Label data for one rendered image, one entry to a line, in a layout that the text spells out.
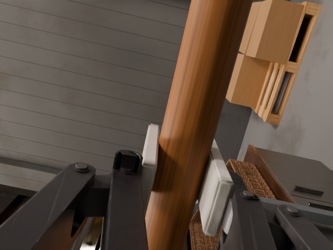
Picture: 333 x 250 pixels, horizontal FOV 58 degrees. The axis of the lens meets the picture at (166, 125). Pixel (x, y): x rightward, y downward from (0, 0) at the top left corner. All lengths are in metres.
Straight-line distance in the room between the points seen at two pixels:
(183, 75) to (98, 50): 3.64
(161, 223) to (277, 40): 2.79
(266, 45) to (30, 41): 2.68
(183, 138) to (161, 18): 3.55
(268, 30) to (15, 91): 3.01
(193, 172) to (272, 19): 2.76
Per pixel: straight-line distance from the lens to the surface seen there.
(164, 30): 3.69
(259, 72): 3.32
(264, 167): 1.67
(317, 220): 1.27
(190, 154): 0.16
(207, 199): 0.16
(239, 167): 1.69
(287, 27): 2.95
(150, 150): 0.15
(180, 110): 0.15
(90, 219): 1.60
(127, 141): 3.94
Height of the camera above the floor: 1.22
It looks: 3 degrees down
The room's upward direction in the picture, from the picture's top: 78 degrees counter-clockwise
